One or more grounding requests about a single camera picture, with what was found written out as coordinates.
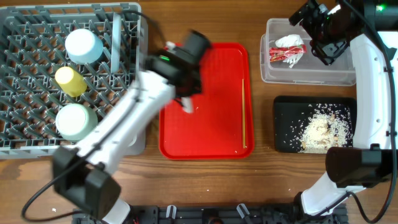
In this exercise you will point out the red snack wrapper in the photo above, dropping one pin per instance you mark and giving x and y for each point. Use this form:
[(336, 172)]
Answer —
[(282, 53)]

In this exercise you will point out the red plastic tray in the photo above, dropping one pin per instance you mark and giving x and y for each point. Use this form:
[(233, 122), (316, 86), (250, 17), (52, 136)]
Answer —
[(214, 129)]

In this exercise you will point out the small light blue bowl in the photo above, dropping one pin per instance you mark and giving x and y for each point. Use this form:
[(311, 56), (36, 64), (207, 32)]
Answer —
[(83, 46)]

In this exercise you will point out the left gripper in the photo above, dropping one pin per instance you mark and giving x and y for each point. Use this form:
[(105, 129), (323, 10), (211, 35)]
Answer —
[(196, 88)]

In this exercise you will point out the light green bowl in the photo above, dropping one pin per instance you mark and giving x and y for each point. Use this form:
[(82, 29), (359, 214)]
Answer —
[(75, 121)]

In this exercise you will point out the yellow plastic cup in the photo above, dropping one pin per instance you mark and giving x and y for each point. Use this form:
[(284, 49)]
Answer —
[(70, 81)]

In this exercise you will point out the leftover rice with scraps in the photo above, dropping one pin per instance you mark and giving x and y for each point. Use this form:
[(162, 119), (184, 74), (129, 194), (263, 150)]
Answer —
[(326, 125)]

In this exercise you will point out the black plastic tray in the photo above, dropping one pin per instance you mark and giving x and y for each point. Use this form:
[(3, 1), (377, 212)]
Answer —
[(287, 108)]

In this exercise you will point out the white napkin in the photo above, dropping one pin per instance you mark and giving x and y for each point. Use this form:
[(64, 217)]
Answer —
[(291, 40)]

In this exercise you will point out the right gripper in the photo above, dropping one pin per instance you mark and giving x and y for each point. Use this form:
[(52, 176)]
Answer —
[(326, 52)]

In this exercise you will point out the large light blue plate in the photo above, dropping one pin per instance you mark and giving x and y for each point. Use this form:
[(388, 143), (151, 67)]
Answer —
[(116, 43)]

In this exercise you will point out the white plastic fork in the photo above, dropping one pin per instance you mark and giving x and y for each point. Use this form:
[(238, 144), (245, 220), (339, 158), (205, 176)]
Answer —
[(187, 104)]

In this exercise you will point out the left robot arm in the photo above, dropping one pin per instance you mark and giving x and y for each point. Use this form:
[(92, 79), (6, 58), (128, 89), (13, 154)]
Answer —
[(83, 175)]

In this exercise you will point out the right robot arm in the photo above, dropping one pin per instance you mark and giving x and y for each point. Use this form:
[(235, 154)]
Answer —
[(369, 30)]

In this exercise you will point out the wooden chopstick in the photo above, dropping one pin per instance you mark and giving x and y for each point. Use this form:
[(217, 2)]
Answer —
[(243, 114)]

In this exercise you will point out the clear plastic bin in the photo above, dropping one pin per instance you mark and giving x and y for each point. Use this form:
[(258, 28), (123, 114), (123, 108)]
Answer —
[(309, 70)]

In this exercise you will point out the grey dishwasher rack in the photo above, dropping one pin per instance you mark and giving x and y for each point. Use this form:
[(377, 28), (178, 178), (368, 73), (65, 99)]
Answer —
[(33, 49)]

